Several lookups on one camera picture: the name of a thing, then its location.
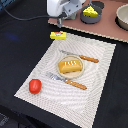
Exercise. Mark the toy fork orange handle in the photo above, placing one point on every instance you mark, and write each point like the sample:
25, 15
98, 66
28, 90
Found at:
67, 81

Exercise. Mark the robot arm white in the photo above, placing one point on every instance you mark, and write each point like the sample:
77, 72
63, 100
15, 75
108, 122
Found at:
51, 4

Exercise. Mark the pink toy stove board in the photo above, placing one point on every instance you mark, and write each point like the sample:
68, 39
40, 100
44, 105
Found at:
106, 27

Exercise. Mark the yellow toy butter box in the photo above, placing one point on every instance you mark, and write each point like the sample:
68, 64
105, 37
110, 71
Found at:
58, 35

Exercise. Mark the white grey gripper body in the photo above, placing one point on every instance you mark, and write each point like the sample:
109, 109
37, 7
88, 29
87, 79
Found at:
66, 8

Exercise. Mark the grey toy frying pan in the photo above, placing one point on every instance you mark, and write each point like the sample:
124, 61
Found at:
91, 20

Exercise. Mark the beige woven placemat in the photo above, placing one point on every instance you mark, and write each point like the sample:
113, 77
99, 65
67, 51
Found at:
70, 103

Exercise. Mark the red toy tomato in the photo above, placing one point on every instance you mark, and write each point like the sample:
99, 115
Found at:
35, 86

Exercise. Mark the toy knife orange handle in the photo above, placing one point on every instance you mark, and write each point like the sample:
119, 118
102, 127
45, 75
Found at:
81, 56

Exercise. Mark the beige toy sink bowl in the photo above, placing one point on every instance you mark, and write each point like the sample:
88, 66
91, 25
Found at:
122, 15

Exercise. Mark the toy bread loaf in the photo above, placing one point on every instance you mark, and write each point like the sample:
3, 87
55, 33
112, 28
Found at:
69, 66

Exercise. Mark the yellow toy cheese wedge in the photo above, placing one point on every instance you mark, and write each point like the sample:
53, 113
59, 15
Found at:
90, 12

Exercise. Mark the beige round toy plate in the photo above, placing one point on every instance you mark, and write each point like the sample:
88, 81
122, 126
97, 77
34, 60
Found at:
71, 75

